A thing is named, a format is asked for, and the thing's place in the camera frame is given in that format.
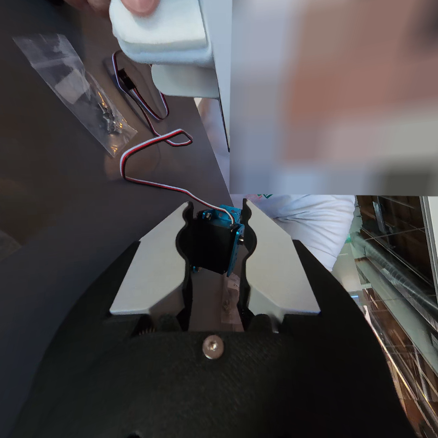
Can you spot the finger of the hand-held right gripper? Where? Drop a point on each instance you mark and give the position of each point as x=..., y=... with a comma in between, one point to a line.
x=222, y=51

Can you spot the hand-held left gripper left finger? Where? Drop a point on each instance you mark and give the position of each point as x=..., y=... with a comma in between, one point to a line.
x=154, y=270

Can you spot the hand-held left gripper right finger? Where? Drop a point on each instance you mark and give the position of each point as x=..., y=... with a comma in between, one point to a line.
x=277, y=270

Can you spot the blue servo bracket assembly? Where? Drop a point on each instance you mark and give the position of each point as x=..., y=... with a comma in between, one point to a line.
x=208, y=246

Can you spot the dark grey desk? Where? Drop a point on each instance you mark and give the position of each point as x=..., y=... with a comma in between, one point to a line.
x=51, y=188

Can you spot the person's right hand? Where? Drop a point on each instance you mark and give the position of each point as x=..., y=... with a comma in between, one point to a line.
x=138, y=6

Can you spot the person's white shirt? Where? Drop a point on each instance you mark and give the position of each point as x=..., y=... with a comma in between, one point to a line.
x=308, y=226

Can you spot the labelled clear screw bag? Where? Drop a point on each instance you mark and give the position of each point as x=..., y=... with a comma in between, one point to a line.
x=230, y=301

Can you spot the long clear plastic bag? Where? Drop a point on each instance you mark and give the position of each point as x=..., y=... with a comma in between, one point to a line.
x=102, y=113

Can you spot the metal rail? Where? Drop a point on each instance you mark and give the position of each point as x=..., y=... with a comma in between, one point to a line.
x=393, y=270

